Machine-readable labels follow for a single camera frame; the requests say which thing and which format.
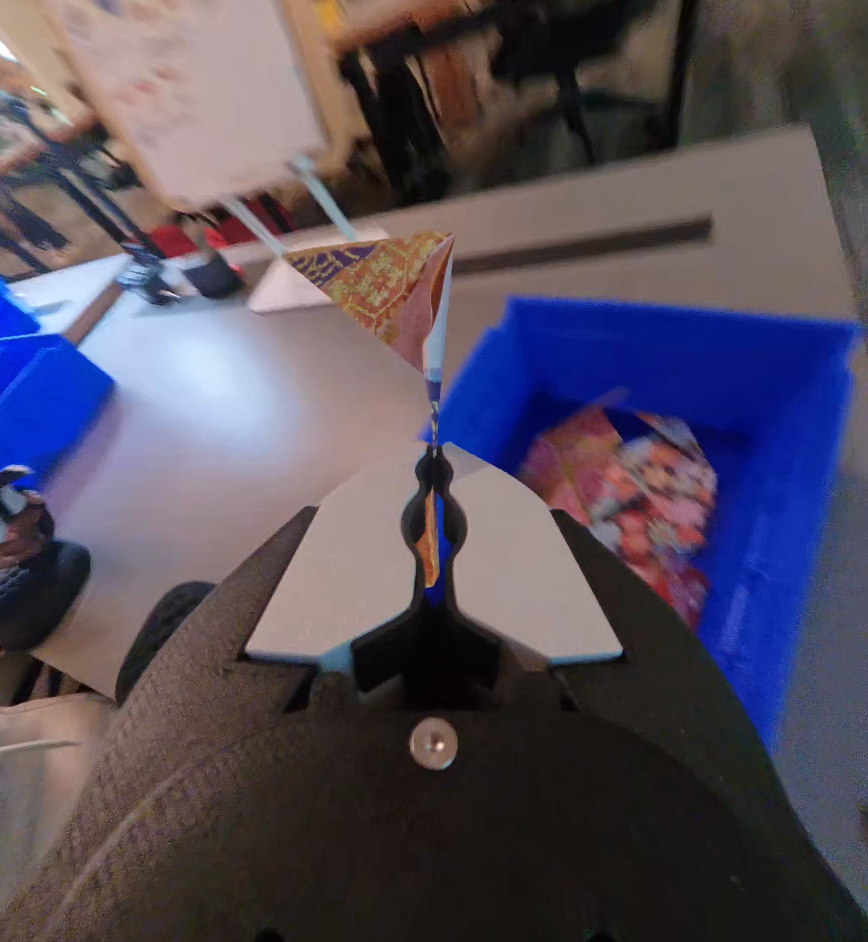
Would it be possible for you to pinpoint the pale tablet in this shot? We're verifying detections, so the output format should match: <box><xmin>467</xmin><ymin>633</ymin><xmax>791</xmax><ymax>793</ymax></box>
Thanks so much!
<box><xmin>59</xmin><ymin>0</ymin><xmax>333</xmax><ymax>216</ymax></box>

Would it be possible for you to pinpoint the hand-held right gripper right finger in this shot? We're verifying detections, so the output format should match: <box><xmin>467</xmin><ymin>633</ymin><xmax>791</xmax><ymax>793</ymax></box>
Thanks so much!
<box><xmin>435</xmin><ymin>440</ymin><xmax>624</xmax><ymax>667</ymax></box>

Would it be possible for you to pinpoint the gold purple origami paper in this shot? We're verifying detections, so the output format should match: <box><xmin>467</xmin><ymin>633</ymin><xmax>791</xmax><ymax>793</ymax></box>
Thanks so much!
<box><xmin>284</xmin><ymin>232</ymin><xmax>456</xmax><ymax>590</ymax></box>

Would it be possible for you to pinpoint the pile of folded patterned papers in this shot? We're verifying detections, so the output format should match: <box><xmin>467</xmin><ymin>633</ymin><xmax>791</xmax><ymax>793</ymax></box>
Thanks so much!
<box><xmin>518</xmin><ymin>405</ymin><xmax>719</xmax><ymax>631</ymax></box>

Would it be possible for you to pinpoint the small dark device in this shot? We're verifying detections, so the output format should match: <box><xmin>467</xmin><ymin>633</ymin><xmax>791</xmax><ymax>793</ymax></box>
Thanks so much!
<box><xmin>116</xmin><ymin>245</ymin><xmax>182</xmax><ymax>308</ymax></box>

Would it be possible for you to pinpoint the black box charger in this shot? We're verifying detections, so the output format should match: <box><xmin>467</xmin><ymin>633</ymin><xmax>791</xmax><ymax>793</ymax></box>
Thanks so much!
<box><xmin>182</xmin><ymin>249</ymin><xmax>248</xmax><ymax>300</ymax></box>

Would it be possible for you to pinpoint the white tablet stand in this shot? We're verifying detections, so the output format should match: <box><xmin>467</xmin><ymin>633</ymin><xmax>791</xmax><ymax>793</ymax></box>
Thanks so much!
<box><xmin>221</xmin><ymin>158</ymin><xmax>389</xmax><ymax>315</ymax></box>

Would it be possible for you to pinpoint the person's left hand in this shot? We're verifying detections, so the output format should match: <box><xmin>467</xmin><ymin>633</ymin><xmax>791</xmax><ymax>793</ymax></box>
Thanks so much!
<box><xmin>0</xmin><ymin>489</ymin><xmax>56</xmax><ymax>574</ymax></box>

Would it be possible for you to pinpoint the black office chair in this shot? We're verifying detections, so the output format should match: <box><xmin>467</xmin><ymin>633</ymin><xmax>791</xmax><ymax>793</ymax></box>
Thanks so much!
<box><xmin>489</xmin><ymin>0</ymin><xmax>694</xmax><ymax>166</ymax></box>

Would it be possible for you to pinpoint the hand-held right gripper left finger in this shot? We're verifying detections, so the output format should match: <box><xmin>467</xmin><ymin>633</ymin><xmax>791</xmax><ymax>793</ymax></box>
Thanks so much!
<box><xmin>245</xmin><ymin>440</ymin><xmax>436</xmax><ymax>674</ymax></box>

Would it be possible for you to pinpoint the blue plastic bin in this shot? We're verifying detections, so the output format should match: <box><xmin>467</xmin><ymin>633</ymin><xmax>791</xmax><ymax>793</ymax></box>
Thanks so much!
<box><xmin>423</xmin><ymin>294</ymin><xmax>865</xmax><ymax>753</ymax></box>
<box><xmin>0</xmin><ymin>268</ymin><xmax>116</xmax><ymax>488</ymax></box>

